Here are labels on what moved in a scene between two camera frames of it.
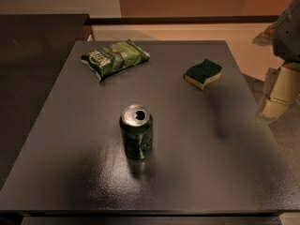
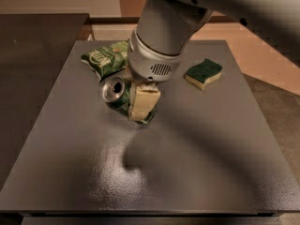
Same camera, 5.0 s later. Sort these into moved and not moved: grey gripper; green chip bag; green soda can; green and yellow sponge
Moved: green soda can; grey gripper
Not moved: green and yellow sponge; green chip bag
